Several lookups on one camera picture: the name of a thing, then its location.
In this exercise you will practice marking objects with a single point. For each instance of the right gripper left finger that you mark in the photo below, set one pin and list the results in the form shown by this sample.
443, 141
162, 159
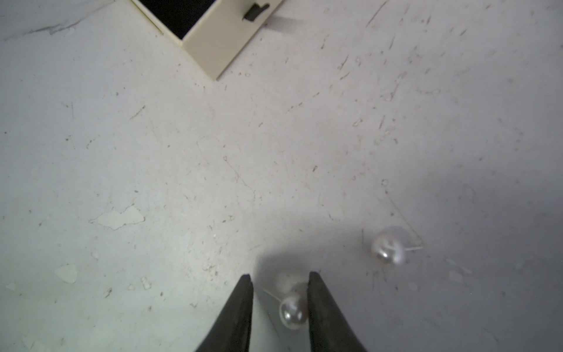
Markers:
232, 329

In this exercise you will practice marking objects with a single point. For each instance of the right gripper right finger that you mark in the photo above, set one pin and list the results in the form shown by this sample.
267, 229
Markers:
328, 329

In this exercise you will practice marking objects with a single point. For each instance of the pearl earring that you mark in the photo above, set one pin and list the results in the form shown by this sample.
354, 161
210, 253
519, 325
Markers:
390, 250
292, 307

